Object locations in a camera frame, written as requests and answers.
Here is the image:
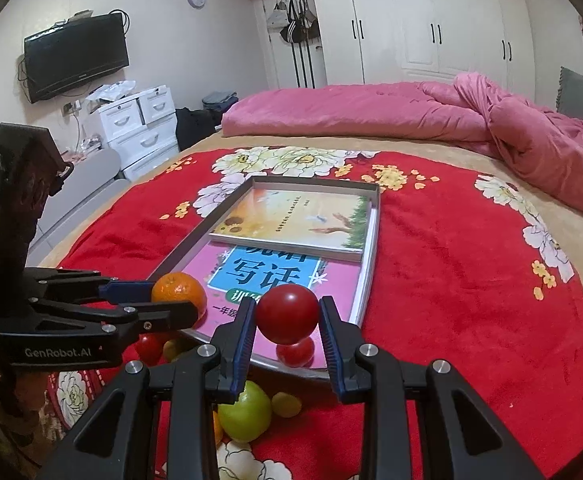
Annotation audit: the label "large orange tangerine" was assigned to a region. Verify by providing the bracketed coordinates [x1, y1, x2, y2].
[152, 272, 207, 320]

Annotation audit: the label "green apple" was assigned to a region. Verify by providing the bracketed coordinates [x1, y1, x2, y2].
[218, 380, 272, 443]

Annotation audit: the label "red cherry tomato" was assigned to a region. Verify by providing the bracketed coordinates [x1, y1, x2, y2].
[134, 333, 169, 366]
[255, 284, 320, 344]
[275, 337, 315, 368]

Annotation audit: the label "small brown longan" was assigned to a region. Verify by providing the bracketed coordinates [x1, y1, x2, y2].
[271, 392, 302, 418]
[162, 338, 185, 362]

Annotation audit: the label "pink Chinese workbook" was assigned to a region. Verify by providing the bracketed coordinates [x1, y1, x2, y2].
[176, 242, 365, 340]

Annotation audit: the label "red floral blanket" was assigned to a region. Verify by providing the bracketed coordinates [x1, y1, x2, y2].
[62, 146, 583, 475]

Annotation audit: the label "white drawer cabinet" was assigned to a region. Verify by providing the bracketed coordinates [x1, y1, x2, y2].
[83, 84, 180, 181]

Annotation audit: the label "grey cardboard box tray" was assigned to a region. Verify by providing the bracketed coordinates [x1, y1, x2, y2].
[147, 174, 382, 380]

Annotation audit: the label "black bag on floor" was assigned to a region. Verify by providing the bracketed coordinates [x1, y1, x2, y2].
[176, 91, 238, 151]

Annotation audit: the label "sunflower cover book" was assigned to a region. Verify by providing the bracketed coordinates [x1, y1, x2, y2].
[209, 188, 377, 262]

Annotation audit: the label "pink quilt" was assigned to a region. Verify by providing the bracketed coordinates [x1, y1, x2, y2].
[221, 73, 583, 212]

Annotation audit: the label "hanging bags on door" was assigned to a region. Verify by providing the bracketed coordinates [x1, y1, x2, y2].
[266, 0, 321, 44]

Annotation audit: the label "white wardrobe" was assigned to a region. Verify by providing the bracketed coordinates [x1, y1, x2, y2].
[258, 0, 535, 98]

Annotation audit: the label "grey headboard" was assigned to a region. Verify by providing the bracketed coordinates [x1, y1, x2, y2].
[556, 66, 583, 119]

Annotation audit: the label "black wall television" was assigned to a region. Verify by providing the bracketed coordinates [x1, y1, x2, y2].
[22, 12, 129, 103]

